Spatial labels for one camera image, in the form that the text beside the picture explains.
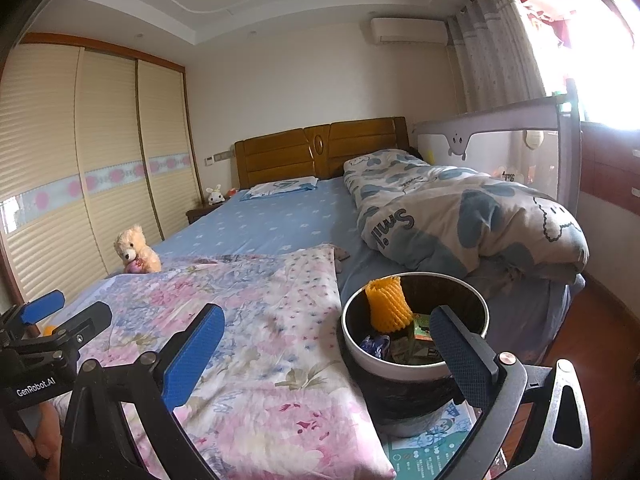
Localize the teal printed leaflet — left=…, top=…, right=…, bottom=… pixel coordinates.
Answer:
left=385, top=400, right=506, bottom=480

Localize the wooden headboard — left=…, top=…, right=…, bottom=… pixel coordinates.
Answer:
left=234, top=116, right=410, bottom=191

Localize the beige teddy bear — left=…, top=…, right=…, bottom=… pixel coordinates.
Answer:
left=113, top=226, right=162, bottom=275

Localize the white trash bin black liner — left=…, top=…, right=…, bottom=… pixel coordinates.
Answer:
left=341, top=271, right=493, bottom=438

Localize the grey bed guard rail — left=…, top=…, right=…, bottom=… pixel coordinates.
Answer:
left=412, top=80, right=583, bottom=221

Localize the white air conditioner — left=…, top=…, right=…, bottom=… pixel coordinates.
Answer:
left=370, top=17, right=448, bottom=45

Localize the person's left hand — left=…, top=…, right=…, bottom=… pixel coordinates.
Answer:
left=10, top=402, right=68, bottom=471

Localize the blue patterned white duvet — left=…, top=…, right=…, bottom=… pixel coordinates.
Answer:
left=342, top=149, right=590, bottom=281

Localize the pink floral blanket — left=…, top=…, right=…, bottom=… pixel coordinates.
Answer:
left=35, top=243, right=398, bottom=480

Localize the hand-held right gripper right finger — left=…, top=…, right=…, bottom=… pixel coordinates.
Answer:
left=429, top=305, right=593, bottom=480

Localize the bed with blue sheet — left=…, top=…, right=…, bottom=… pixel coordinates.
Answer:
left=107, top=177, right=586, bottom=366

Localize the red brown wooden dresser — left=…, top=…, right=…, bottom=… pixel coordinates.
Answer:
left=580, top=122, right=640, bottom=211

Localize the green and red carton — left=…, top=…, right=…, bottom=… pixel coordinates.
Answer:
left=411, top=312, right=436, bottom=341

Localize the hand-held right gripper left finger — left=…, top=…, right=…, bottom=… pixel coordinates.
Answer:
left=60, top=302, right=227, bottom=480

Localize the blue printed pillow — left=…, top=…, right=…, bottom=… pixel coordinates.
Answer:
left=240, top=176, right=320, bottom=202

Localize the grey dotted curtain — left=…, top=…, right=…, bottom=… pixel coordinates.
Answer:
left=446, top=0, right=546, bottom=113

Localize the blue plastic bag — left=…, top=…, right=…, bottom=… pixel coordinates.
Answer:
left=360, top=335, right=393, bottom=361

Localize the cream sliding door wardrobe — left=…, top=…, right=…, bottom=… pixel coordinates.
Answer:
left=0, top=32, right=201, bottom=306

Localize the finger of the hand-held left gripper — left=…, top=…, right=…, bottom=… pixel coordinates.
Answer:
left=0, top=290, right=66, bottom=338
left=50, top=301, right=113, bottom=361

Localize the dark wooden nightstand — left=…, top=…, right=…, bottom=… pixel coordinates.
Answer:
left=186, top=201, right=223, bottom=225

